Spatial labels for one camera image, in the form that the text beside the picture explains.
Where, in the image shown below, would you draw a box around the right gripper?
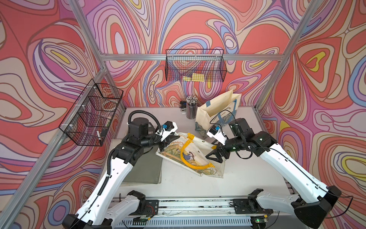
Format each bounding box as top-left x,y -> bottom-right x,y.
205,136 -> 245,164

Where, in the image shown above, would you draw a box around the white yellow-handled bag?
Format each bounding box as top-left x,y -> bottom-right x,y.
156,133 -> 225,178

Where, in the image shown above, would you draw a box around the olive green canvas bag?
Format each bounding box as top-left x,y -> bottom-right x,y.
121,146 -> 163,187

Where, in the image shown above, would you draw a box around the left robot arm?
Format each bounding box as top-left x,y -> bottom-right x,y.
62,110 -> 179,229

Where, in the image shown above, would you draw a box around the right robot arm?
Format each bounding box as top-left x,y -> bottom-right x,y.
206,118 -> 342,229

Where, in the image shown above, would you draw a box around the black cup of sticks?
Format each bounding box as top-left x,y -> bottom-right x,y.
186,95 -> 198,119

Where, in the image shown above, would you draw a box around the yellow sticky notes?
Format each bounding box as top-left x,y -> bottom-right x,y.
182,73 -> 205,82

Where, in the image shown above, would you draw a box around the cream blue-handled tote bag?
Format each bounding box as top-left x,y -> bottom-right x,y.
195,90 -> 242,139

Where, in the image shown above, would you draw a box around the black wire basket back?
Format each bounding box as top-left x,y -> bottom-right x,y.
165,48 -> 227,83

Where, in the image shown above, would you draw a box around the black wire basket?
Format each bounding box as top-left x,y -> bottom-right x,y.
165,48 -> 227,83
59,79 -> 124,147

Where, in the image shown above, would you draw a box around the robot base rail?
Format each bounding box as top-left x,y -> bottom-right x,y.
77,196 -> 315,229

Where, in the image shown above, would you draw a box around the black wire basket left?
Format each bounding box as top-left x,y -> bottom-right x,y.
59,79 -> 124,147

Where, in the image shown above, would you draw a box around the aluminium frame crossbar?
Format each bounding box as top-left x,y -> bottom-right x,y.
100,53 -> 285,61

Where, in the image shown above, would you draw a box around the aluminium frame post right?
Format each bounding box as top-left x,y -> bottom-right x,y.
254,1 -> 323,112

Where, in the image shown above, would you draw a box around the aluminium frame post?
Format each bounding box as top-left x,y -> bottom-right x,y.
67,0 -> 128,111
254,1 -> 323,112

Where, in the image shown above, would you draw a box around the aluminium frame post left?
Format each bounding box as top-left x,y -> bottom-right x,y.
67,0 -> 128,111

